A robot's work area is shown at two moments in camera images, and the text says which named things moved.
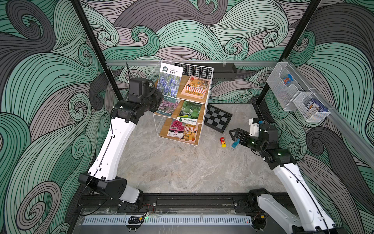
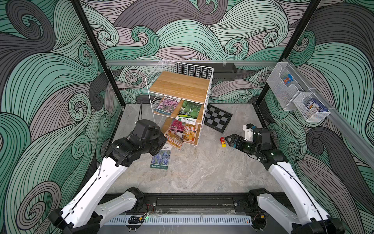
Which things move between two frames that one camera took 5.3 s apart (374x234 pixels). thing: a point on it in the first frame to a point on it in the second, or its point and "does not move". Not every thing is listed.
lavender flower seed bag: x=168 y=81 to x=161 y=160
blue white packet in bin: x=312 y=103 does not move
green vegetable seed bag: x=189 y=112 does not move
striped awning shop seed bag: x=190 y=132 does not move
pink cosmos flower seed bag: x=168 y=105 does not move
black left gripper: x=157 y=96 to x=161 y=139
